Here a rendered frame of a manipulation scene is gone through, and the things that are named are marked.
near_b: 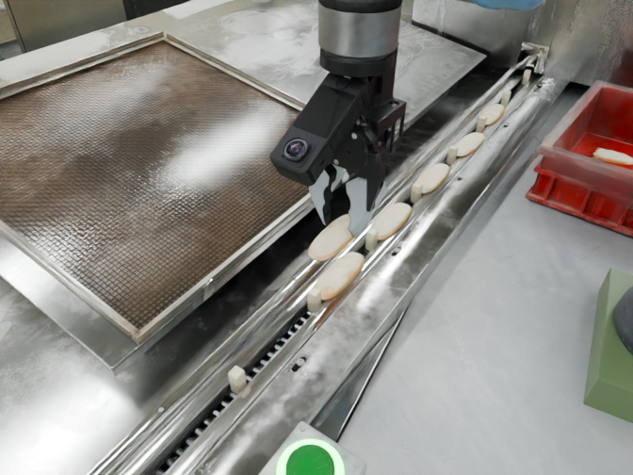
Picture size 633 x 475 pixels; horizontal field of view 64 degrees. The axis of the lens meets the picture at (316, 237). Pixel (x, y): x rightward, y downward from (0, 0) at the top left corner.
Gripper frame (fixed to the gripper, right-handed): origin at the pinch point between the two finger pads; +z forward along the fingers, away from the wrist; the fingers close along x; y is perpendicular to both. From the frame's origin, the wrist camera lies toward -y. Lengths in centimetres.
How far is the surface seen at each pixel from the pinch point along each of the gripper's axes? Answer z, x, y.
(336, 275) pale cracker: 7.8, -0.3, -0.3
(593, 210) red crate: 9.4, -23.7, 36.2
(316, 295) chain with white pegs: 6.9, -0.8, -5.3
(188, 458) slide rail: 8.9, -2.1, -27.7
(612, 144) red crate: 11, -22, 64
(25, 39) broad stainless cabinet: 53, 256, 93
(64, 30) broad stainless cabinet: 42, 217, 93
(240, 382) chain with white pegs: 7.9, -1.0, -19.2
